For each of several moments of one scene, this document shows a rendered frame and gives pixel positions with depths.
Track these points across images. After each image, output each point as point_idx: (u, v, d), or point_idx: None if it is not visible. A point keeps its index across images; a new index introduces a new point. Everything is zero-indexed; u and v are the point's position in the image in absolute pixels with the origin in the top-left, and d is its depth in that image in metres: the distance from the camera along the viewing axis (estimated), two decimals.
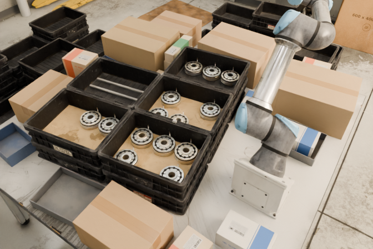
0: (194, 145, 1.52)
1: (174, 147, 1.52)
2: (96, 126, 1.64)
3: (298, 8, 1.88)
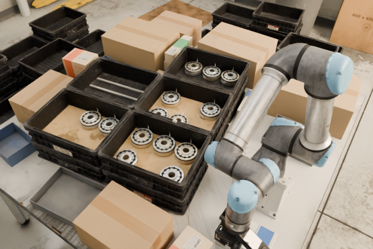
0: (194, 145, 1.52)
1: (174, 147, 1.52)
2: (96, 126, 1.64)
3: (261, 240, 1.00)
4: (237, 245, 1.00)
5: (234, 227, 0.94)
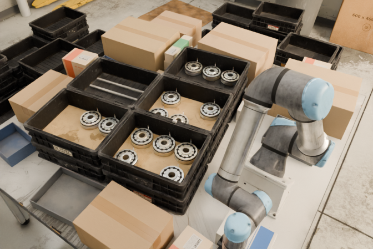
0: (194, 145, 1.52)
1: (174, 147, 1.52)
2: (96, 126, 1.64)
3: None
4: None
5: None
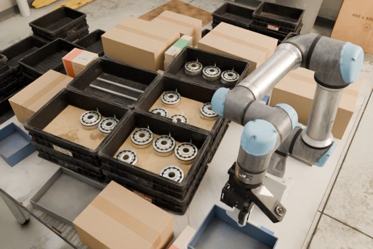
0: (194, 145, 1.52)
1: (174, 147, 1.52)
2: (96, 126, 1.64)
3: (276, 198, 0.87)
4: (248, 204, 0.86)
5: (247, 178, 0.81)
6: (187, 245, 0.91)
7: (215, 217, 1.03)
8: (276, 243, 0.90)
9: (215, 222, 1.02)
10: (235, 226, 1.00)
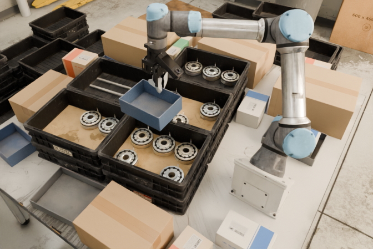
0: (194, 145, 1.52)
1: (174, 147, 1.52)
2: (96, 126, 1.64)
3: (176, 64, 1.30)
4: (157, 67, 1.29)
5: (152, 44, 1.23)
6: (119, 98, 1.33)
7: (145, 91, 1.46)
8: (179, 98, 1.33)
9: (144, 94, 1.45)
10: (157, 96, 1.43)
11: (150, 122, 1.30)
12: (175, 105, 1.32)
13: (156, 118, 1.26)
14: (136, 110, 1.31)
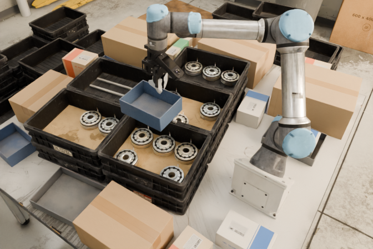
0: (194, 145, 1.52)
1: (174, 147, 1.52)
2: (96, 126, 1.64)
3: (176, 65, 1.30)
4: (158, 68, 1.29)
5: (152, 45, 1.24)
6: (119, 100, 1.33)
7: (145, 92, 1.46)
8: (180, 99, 1.33)
9: (144, 95, 1.45)
10: (157, 97, 1.43)
11: (151, 122, 1.30)
12: (175, 105, 1.32)
13: (157, 118, 1.26)
14: (136, 111, 1.31)
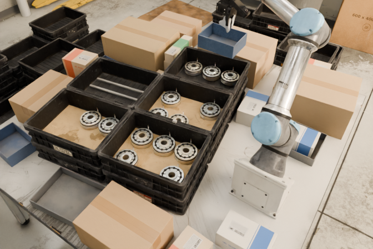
0: (194, 145, 1.52)
1: (174, 147, 1.52)
2: (96, 126, 1.64)
3: (245, 6, 1.65)
4: (230, 8, 1.64)
5: None
6: (197, 35, 1.69)
7: (213, 34, 1.81)
8: (246, 34, 1.68)
9: (212, 35, 1.80)
10: (224, 36, 1.78)
11: (225, 51, 1.65)
12: (242, 39, 1.67)
13: (231, 46, 1.61)
14: (213, 42, 1.66)
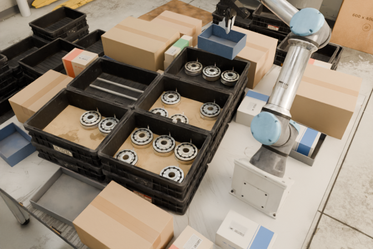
0: (194, 145, 1.52)
1: (174, 147, 1.52)
2: (96, 126, 1.64)
3: (244, 8, 1.66)
4: (230, 10, 1.65)
5: None
6: (197, 36, 1.69)
7: (212, 35, 1.82)
8: (245, 35, 1.69)
9: (212, 36, 1.80)
10: (224, 37, 1.78)
11: (224, 52, 1.65)
12: (242, 40, 1.68)
13: (231, 47, 1.61)
14: (212, 44, 1.66)
